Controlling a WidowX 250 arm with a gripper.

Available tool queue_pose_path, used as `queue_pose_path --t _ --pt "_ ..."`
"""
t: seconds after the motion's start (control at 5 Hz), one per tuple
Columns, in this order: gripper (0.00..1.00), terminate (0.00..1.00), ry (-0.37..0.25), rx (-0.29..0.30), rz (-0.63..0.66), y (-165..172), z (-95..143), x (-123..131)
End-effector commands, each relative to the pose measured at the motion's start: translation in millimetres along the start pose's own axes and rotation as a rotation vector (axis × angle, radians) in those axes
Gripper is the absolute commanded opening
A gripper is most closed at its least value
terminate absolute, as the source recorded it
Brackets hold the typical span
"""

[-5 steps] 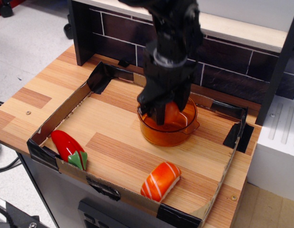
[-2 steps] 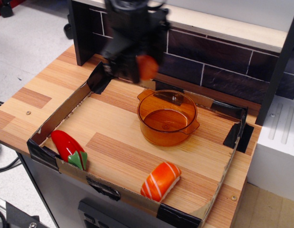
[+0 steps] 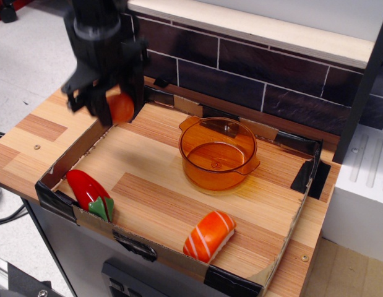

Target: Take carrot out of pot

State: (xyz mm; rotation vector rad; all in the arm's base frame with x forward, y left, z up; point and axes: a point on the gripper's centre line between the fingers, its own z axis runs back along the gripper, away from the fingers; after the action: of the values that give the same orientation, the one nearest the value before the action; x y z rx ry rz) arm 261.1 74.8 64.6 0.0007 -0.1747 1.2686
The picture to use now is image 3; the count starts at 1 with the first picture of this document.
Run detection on white grooved appliance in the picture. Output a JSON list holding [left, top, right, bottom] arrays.
[[322, 125, 383, 262]]

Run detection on red toy chili pepper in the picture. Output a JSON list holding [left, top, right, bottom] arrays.
[[66, 170, 114, 223]]

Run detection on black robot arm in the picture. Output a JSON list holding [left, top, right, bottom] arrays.
[[61, 1, 149, 127]]

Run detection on aluminium frame with bracket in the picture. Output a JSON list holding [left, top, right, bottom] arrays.
[[0, 258, 62, 297]]

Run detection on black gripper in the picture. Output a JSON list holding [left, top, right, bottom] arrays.
[[61, 18, 148, 126]]

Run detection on dark tile backsplash panel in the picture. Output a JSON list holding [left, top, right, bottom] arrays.
[[128, 1, 374, 135]]

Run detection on cardboard fence with black tape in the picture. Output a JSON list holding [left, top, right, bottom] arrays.
[[36, 88, 338, 296]]

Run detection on salmon nigiri sushi toy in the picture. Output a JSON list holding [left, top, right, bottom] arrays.
[[183, 210, 237, 264]]

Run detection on orange toy carrot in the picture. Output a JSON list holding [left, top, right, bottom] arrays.
[[107, 93, 134, 124]]

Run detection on black vertical post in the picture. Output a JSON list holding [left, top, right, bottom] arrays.
[[332, 21, 383, 164]]

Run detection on black cables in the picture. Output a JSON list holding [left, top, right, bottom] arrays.
[[0, 129, 28, 226]]

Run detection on orange transparent plastic pot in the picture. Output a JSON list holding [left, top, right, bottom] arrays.
[[178, 116, 260, 191]]

